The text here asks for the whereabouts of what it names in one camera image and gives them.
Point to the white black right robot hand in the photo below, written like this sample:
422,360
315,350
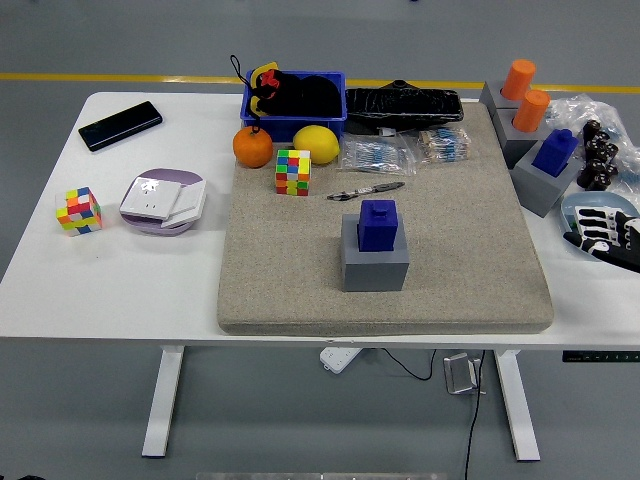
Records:
622,247

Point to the blue square seal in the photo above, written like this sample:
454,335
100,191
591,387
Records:
555,152
378,227

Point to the grey square seal holder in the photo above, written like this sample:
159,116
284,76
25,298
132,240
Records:
537,192
372,270

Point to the grey round-hole seal holder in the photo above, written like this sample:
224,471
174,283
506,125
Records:
492,97
515,145

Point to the orange cylinder seal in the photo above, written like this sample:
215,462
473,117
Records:
519,80
531,111

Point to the light blue plate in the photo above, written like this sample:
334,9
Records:
600,199

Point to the pile of black knobs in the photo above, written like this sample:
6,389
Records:
600,155

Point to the black table control panel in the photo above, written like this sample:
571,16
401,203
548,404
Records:
600,356

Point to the crumpled clear plastic bag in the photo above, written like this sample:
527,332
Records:
580,107

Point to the white right table leg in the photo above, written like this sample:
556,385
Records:
517,405

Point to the white table leg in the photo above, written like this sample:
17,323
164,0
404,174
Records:
517,405
162,400

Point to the small clear resistor bag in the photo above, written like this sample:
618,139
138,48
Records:
445,145

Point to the black wrapped rearview mirror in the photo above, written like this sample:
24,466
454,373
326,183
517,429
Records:
405,107

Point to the black pen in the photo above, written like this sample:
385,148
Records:
365,191

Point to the large clear resistor bag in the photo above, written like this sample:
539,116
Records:
375,155

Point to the white power strip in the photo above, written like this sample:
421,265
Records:
339,359

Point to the yellow lemon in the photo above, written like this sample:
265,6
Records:
316,145

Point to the grey-brown mat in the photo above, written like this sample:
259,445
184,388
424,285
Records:
300,280

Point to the aligned colourful puzzle cube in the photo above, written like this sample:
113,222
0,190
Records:
293,172

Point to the black cloth pouch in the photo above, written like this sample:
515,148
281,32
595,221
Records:
310,97

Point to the blue plastic bin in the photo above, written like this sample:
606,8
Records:
290,127

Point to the orange fruit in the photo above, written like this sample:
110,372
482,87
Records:
252,147

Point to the purple plate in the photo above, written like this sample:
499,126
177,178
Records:
165,175

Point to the white left table leg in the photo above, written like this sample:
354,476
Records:
162,400

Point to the black smartphone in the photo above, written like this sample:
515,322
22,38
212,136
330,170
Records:
120,126

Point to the twisted colourful puzzle cube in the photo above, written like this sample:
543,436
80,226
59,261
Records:
79,212

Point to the silver metal bracket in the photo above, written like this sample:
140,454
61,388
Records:
460,375

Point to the white wall switch panel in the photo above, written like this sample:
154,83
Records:
192,200

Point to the white wall socket panel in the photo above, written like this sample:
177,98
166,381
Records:
150,197

